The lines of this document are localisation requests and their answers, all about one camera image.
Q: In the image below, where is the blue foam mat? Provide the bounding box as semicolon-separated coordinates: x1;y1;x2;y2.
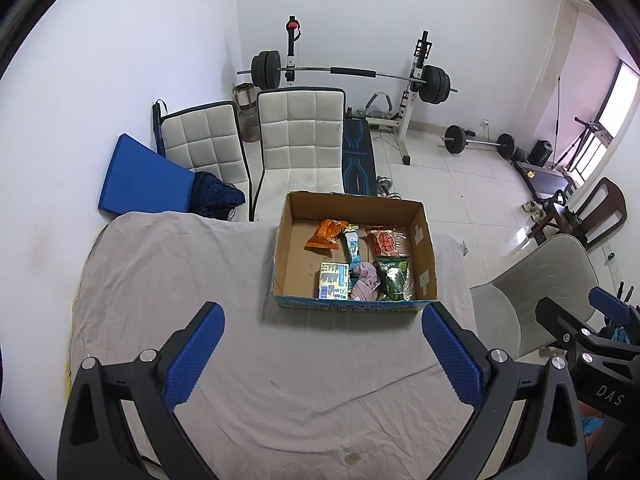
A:
97;133;198;216

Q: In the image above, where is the grey curved handle bar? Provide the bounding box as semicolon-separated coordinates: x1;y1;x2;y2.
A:
364;92;393;120

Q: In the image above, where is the grey shell chair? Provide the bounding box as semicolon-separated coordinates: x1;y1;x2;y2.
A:
470;234;601;361

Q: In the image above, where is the black blue pole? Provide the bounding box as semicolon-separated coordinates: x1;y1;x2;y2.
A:
151;100;167;156

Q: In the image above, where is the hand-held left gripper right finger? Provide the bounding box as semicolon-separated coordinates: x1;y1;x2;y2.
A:
421;301;587;480

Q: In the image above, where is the white barbell rack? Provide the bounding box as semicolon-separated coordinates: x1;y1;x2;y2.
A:
282;16;433;166

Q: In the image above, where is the short barbell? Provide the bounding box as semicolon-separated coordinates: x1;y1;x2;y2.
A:
441;124;516;161

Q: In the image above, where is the black exercise machine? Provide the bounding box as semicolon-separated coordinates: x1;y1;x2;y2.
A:
515;160;576;201

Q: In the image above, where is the window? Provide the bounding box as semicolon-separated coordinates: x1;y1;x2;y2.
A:
597;60;640;186

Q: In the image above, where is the green snack packet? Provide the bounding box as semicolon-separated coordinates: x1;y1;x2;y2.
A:
375;256;412;302

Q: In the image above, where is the dark blue jacket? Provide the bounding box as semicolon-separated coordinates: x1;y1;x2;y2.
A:
192;171;246;220

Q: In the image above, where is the orange snack packet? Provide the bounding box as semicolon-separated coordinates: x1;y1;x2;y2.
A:
305;219;348;251

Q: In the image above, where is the large glass jar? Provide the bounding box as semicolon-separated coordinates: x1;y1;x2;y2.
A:
239;107;261;141

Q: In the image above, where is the brown wooden chair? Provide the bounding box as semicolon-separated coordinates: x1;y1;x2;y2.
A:
527;176;628;251

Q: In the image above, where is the red snack packet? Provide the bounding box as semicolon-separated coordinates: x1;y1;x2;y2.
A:
365;226;411;258

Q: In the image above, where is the pink grey sock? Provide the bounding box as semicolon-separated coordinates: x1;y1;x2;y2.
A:
350;261;383;302

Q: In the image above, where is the black blue weight bench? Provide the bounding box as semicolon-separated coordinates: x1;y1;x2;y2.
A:
342;116;378;196

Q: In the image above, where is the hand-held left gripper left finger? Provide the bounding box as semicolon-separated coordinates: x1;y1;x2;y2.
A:
56;301;226;480

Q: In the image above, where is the large white padded chair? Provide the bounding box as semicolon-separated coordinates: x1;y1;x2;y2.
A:
248;87;348;221

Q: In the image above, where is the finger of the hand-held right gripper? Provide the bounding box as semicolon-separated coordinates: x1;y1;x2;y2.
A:
588;287;640;332
535;297;603;358

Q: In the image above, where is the blue white snack stick packet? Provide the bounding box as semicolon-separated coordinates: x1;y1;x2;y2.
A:
342;226;363;266

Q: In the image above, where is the black speaker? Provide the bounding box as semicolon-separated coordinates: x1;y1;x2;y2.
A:
530;140;553;167

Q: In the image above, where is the long barbell with black plates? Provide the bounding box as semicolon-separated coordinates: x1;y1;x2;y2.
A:
236;50;458;103

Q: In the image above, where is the grey tablecloth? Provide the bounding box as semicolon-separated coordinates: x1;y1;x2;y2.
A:
65;210;481;480

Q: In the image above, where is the cardboard box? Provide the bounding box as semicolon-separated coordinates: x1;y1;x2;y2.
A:
271;191;440;314

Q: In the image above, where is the small white padded chair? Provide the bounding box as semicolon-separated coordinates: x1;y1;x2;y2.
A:
159;101;251;206

